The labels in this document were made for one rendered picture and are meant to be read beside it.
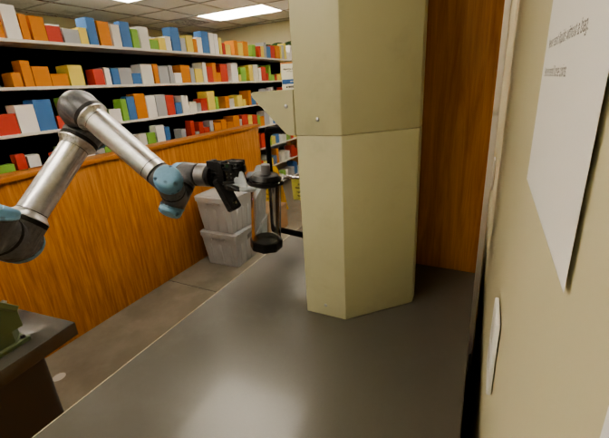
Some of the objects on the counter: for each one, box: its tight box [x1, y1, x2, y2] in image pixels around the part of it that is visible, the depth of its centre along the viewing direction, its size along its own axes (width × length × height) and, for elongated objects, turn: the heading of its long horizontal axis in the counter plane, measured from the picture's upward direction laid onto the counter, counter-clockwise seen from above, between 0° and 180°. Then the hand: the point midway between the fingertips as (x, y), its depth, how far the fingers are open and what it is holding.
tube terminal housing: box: [287, 0, 430, 319], centre depth 93 cm, size 25×32×77 cm
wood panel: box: [416, 0, 507, 273], centre depth 101 cm, size 49×3×140 cm, turn 73°
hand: (264, 186), depth 108 cm, fingers closed on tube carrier, 9 cm apart
